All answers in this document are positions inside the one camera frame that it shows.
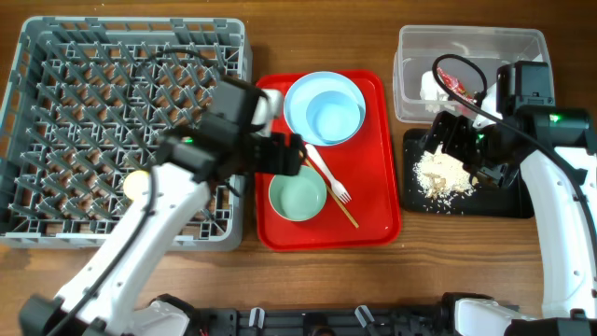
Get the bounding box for red snack wrapper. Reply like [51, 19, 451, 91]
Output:
[437, 67, 472, 101]

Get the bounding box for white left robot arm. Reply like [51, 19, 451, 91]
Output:
[19, 77, 306, 335]

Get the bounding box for small light blue bowl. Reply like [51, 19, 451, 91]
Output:
[305, 91, 365, 146]

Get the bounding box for wooden chopstick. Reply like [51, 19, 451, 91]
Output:
[301, 155, 360, 229]

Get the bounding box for green saucer bowl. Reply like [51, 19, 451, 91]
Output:
[268, 165, 327, 222]

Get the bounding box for clear plastic bin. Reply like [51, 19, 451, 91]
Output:
[393, 25, 550, 124]

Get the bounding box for grey dishwasher rack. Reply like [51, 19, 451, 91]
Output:
[1, 17, 252, 249]

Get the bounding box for red plastic tray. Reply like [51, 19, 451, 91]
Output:
[255, 70, 402, 252]

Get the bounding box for large light blue plate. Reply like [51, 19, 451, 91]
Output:
[284, 72, 366, 143]

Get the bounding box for rice food scraps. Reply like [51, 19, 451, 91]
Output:
[414, 144, 477, 210]

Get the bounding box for black waste tray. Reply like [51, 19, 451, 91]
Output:
[400, 129, 535, 219]

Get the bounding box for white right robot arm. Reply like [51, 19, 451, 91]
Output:
[423, 56, 596, 335]

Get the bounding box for yellow plastic cup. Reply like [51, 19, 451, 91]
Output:
[122, 170, 149, 201]

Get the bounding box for crumpled white napkin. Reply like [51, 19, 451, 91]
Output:
[420, 71, 449, 113]

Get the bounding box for white plastic fork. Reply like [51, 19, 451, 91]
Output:
[306, 144, 352, 203]

